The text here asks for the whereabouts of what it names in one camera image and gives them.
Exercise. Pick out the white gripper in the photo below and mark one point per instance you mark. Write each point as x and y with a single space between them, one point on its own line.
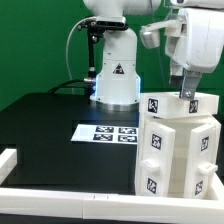
197 49

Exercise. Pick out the tall white block with tag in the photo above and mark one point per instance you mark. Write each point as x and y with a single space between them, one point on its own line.
168 105

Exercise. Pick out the white cabinet body box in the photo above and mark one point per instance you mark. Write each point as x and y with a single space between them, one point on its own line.
183 127

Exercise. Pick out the small white door panel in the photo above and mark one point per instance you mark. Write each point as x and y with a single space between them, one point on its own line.
200 167

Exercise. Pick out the white panel with tag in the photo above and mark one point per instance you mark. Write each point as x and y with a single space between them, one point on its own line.
156 153

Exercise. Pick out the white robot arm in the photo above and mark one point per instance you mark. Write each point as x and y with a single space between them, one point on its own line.
117 85

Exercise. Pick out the white marker sheet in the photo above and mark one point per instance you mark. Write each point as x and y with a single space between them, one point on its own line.
105 134

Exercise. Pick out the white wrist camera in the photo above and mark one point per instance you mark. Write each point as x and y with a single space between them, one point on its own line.
150 34

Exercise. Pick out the black camera stand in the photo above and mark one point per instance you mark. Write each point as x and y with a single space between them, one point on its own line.
93 43

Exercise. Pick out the white right frame rail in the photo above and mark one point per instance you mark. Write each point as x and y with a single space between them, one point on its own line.
217 189

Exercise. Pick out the white frame rail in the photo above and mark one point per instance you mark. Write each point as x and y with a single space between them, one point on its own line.
110 207
217 189
8 161

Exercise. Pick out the white left frame rail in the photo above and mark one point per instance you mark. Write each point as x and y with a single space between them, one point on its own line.
8 161

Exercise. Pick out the white front frame rail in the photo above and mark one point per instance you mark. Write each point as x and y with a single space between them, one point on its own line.
110 207

